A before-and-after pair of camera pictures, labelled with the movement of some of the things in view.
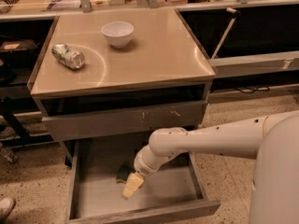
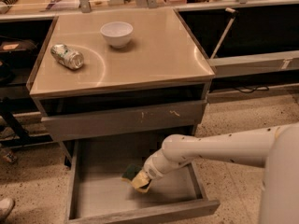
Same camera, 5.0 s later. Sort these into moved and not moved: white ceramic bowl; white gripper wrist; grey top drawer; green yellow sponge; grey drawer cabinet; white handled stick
Moved: green yellow sponge; white gripper wrist
Not moved: grey top drawer; white handled stick; grey drawer cabinet; white ceramic bowl
